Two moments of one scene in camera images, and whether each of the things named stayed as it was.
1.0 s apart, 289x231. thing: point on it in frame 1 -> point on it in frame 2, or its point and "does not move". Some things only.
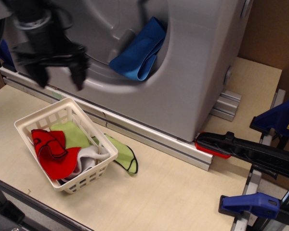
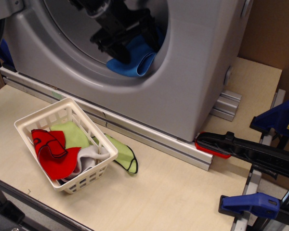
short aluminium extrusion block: (226, 105) does not move
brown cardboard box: (270, 37) does not move
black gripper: (45, 45) -> (117, 32)
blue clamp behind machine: (4, 53) does not move
